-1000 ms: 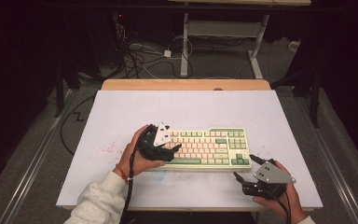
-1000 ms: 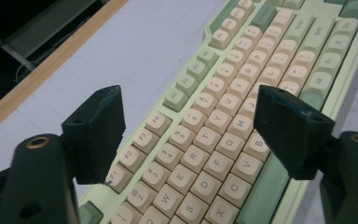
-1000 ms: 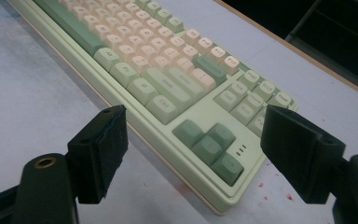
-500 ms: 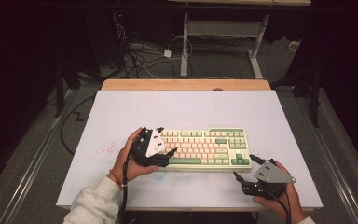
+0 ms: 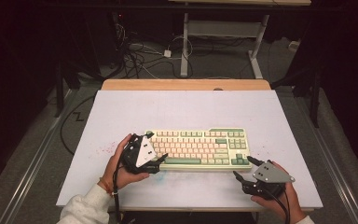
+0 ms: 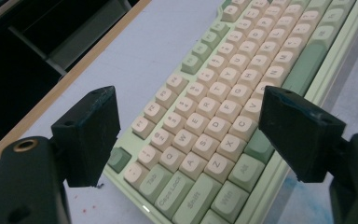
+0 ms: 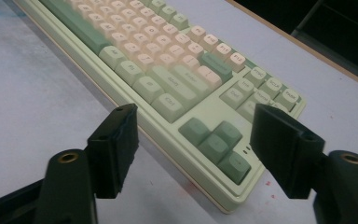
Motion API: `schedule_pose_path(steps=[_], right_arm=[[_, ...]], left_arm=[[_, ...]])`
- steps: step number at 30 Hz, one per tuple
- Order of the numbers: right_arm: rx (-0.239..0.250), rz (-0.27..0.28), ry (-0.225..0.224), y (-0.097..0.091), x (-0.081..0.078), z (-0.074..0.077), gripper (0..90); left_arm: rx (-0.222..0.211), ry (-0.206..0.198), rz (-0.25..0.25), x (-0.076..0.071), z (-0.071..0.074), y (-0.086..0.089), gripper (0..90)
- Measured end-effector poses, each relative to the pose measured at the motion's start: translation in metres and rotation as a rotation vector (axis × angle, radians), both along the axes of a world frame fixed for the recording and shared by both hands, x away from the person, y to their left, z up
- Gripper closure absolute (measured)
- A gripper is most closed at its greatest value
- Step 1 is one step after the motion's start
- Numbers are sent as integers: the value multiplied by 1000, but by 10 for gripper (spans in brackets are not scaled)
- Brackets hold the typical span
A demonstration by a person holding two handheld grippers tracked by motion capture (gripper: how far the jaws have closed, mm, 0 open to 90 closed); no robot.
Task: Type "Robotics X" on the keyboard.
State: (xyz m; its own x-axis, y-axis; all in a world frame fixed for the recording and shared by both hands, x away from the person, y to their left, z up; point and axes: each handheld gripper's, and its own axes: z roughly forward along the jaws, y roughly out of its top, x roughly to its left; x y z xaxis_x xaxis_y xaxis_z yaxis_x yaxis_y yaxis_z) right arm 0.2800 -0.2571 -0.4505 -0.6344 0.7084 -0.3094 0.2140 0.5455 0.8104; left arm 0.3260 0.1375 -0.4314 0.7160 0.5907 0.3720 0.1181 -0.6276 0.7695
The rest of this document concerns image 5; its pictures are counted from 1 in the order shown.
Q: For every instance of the white desk frame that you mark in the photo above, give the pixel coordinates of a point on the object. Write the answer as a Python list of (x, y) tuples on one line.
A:
[(223, 28)]

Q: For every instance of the person's right hand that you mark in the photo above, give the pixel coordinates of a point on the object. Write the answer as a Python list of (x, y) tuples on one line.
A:
[(279, 207)]

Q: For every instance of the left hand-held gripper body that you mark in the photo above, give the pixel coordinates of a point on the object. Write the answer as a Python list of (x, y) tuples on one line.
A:
[(144, 154)]

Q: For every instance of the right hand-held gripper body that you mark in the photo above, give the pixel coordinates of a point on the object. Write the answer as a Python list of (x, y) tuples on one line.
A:
[(272, 172)]

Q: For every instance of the metal floor rail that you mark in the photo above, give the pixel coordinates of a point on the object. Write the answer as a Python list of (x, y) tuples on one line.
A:
[(31, 168), (335, 168)]

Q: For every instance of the person's left hand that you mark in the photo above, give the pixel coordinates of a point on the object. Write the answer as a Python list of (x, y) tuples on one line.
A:
[(118, 174)]

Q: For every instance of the wooden table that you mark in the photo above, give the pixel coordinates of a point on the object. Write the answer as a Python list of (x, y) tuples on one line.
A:
[(183, 84)]

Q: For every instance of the white table mat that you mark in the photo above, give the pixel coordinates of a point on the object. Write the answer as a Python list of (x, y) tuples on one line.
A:
[(183, 109)]

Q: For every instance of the small white box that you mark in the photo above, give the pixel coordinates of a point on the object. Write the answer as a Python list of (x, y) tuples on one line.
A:
[(294, 45)]

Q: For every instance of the cream and green keyboard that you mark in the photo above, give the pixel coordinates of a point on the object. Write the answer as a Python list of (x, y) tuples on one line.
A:
[(199, 149)]

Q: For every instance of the black stand leg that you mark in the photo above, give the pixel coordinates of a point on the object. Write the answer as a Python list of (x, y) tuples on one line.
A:
[(315, 102), (59, 93)]

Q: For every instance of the white power adapter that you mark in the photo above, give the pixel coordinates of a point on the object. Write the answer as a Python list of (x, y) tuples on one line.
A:
[(167, 53)]

